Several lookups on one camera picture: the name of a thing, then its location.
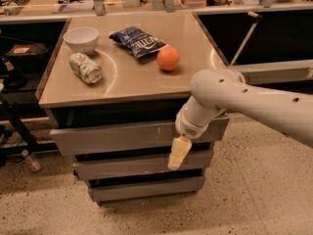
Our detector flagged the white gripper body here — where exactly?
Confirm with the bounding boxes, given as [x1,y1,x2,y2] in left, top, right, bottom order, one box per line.
[175,111,208,139]

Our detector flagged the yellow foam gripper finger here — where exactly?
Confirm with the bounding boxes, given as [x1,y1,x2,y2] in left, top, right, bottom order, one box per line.
[168,136,192,170]

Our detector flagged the grey top drawer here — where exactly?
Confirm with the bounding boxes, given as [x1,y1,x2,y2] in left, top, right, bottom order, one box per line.
[49,116,231,157]

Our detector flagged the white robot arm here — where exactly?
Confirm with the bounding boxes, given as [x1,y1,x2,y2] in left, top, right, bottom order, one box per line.
[168,70,313,170]

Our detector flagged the grey drawer cabinet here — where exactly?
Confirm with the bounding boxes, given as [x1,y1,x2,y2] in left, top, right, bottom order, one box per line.
[34,11,242,206]

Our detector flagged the grey middle drawer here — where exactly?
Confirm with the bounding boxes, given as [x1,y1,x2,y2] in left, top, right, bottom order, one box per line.
[73,149,213,180]

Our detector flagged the orange fruit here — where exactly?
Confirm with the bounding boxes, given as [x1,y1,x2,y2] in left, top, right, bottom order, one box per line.
[156,46,180,71]

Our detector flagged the blue chip bag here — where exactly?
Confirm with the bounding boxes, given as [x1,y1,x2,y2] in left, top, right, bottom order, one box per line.
[109,26,167,59]

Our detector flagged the white stick with black tip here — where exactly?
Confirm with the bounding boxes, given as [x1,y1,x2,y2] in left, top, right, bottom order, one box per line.
[230,11,263,66]

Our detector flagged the crushed soda can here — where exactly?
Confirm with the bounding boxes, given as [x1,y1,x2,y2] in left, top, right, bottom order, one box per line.
[69,53,102,84]

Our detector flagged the white bowl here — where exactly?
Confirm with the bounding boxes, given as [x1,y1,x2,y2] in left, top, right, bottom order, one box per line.
[63,26,99,54]

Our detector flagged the plastic bottle on floor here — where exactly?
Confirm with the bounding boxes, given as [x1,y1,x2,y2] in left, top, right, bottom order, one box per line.
[22,150,41,172]

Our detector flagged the black stand leg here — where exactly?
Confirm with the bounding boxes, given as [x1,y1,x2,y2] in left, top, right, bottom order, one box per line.
[0,95,38,152]

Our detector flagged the black bag under bench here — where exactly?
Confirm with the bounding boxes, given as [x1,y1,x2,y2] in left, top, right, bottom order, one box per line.
[4,43,50,73]

